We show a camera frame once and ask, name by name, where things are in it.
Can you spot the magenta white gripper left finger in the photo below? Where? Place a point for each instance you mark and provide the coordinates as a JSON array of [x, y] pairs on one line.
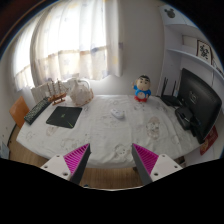
[[70, 166]]

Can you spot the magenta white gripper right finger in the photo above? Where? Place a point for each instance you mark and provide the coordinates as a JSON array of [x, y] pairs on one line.
[[152, 167]]

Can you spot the black mouse pad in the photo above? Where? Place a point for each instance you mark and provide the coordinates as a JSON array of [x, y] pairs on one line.
[[64, 116]]

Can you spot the black computer monitor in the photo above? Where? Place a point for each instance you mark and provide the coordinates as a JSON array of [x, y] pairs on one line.
[[202, 101]]

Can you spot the white patterned tablecloth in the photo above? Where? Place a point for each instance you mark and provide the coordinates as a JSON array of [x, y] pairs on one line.
[[152, 125]]

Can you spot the black box under monitor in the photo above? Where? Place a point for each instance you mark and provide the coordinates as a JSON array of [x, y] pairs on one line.
[[184, 116]]

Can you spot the red paper sign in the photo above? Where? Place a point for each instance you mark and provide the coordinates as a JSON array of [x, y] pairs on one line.
[[209, 140]]

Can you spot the black wifi router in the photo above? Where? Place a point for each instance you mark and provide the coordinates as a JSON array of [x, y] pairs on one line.
[[169, 100]]

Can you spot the black keyboard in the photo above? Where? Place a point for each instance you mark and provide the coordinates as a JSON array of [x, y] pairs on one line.
[[32, 115]]

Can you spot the wooden model sailing ship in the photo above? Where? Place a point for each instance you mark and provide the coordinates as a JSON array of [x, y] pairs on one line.
[[57, 92]]

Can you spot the orange wooden chair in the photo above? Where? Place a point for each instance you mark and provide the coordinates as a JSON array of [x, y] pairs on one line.
[[18, 111]]

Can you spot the cartoon boy figurine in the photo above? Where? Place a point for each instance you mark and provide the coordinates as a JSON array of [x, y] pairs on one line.
[[142, 88]]

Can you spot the white sheer curtain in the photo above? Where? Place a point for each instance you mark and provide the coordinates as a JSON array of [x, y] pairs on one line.
[[70, 39]]

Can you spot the framed calligraphy picture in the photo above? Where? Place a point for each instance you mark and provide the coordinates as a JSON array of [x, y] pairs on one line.
[[204, 51]]

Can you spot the white wall shelf unit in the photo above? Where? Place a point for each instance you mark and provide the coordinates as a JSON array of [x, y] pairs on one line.
[[180, 51]]

